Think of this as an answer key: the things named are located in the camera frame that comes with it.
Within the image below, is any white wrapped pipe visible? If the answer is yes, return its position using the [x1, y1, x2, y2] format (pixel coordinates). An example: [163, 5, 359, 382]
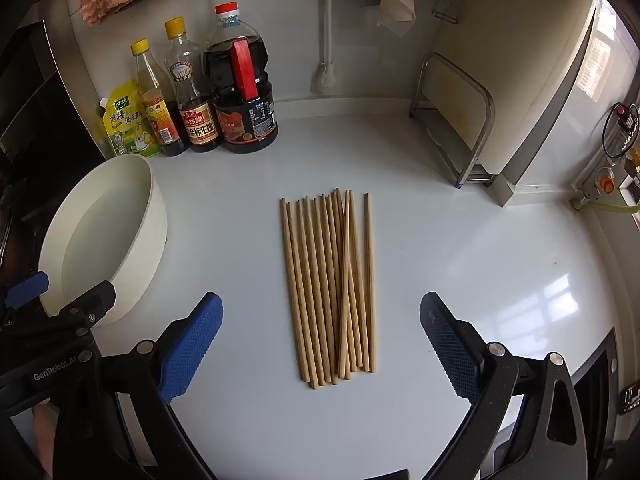
[312, 0, 342, 95]

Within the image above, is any yellow cap vinegar bottle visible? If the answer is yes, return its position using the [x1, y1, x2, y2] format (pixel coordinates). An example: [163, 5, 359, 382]
[130, 38, 190, 157]

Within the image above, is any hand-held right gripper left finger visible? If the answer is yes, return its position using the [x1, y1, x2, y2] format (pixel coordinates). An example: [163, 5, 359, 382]
[52, 291, 224, 480]

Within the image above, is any yellow cap soy sauce bottle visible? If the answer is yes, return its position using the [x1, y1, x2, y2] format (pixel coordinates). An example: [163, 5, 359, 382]
[163, 16, 223, 153]

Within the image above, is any pile of wooden chopsticks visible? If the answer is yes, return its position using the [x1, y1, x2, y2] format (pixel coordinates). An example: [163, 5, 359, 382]
[279, 187, 377, 391]

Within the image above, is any gas valve with orange knob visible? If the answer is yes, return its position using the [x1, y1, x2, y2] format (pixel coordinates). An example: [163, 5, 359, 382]
[575, 147, 640, 201]

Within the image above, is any white round basin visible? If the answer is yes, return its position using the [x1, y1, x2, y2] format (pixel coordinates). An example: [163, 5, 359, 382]
[37, 154, 168, 326]

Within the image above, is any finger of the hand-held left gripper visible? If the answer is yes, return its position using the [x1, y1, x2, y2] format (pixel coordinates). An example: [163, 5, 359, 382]
[46, 280, 117, 328]
[0, 270, 51, 317]

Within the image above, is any metal cutting board rack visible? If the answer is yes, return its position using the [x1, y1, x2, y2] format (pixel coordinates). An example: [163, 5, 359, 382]
[409, 51, 497, 190]

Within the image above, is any yellow seasoning pouch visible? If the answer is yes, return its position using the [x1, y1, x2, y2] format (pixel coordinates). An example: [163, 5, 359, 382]
[97, 80, 163, 160]

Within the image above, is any large red cap sauce bottle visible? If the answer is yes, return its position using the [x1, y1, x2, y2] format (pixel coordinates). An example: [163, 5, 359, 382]
[202, 2, 279, 155]

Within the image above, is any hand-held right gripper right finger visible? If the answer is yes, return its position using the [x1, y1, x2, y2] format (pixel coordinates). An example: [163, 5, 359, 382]
[419, 291, 589, 480]

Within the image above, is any yellow green hose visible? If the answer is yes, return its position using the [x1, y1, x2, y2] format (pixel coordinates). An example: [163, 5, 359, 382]
[572, 198, 640, 213]

